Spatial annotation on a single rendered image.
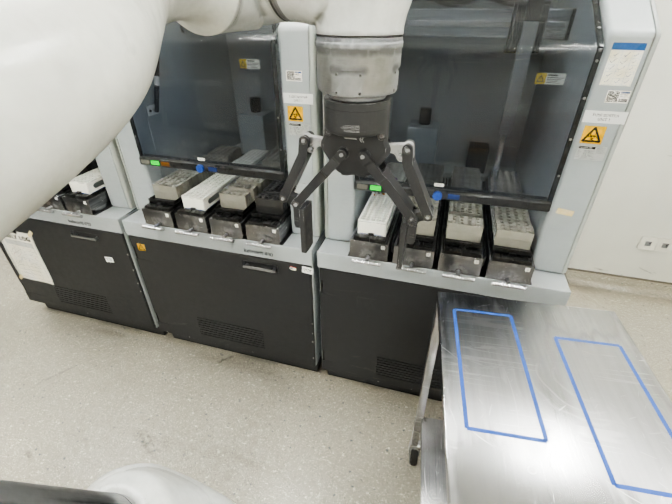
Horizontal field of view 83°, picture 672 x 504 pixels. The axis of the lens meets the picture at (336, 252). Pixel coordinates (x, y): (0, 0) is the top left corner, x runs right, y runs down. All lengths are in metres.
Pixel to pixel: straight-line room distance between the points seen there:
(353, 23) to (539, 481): 0.73
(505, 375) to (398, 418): 0.94
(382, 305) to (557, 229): 0.63
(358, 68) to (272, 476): 1.50
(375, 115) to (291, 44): 0.88
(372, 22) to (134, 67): 0.26
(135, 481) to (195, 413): 1.31
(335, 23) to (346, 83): 0.05
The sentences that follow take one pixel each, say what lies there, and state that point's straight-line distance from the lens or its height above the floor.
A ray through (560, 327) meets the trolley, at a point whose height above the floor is 0.82.
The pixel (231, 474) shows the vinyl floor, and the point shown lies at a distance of 1.71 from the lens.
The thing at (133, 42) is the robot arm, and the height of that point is 1.47.
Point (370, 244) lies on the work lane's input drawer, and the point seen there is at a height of 0.80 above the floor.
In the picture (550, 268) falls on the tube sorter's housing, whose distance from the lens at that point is 1.45.
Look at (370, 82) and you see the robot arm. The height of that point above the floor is 1.42.
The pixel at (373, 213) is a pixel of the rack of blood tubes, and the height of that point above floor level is 0.86.
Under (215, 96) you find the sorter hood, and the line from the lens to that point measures 1.42.
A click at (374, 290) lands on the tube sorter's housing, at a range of 1.42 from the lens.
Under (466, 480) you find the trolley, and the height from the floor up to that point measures 0.82.
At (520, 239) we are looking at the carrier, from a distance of 1.36.
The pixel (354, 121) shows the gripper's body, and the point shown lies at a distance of 0.43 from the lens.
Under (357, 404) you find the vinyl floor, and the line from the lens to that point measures 1.82.
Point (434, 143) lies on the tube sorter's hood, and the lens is 1.23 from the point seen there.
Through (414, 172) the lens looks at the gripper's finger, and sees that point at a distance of 0.46.
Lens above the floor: 1.48
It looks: 33 degrees down
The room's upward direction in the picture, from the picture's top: straight up
